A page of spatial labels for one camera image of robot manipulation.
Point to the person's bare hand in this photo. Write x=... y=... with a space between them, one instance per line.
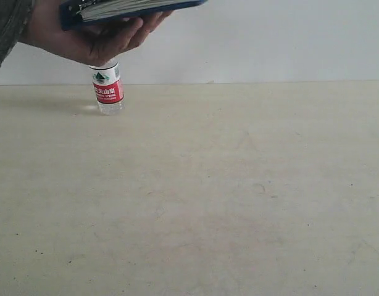
x=93 y=45

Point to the blue ring binder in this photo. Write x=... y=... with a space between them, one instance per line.
x=75 y=14

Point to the clear plastic water bottle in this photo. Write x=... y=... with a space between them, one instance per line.
x=108 y=87

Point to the grey sleeved forearm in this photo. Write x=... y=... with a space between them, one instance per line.
x=15 y=18

